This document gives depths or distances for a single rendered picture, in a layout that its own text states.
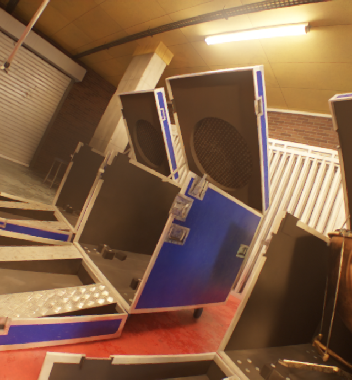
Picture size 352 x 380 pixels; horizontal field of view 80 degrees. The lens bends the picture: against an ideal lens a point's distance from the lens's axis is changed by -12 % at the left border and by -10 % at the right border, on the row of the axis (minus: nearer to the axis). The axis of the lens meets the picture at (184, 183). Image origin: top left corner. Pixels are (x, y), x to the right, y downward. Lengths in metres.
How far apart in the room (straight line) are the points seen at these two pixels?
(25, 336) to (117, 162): 1.30
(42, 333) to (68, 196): 2.00
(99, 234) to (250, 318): 1.31
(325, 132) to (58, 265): 4.31
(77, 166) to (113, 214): 1.04
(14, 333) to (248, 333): 1.10
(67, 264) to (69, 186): 1.36
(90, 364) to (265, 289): 0.88
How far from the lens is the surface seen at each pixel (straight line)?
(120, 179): 1.96
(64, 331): 1.20
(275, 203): 3.05
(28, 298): 1.33
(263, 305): 1.42
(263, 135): 1.71
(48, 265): 1.70
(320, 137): 4.58
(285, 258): 1.38
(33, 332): 1.15
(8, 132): 6.78
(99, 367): 1.07
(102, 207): 1.96
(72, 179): 2.90
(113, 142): 4.01
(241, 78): 1.67
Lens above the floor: 0.80
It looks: 4 degrees up
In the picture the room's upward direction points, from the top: 23 degrees clockwise
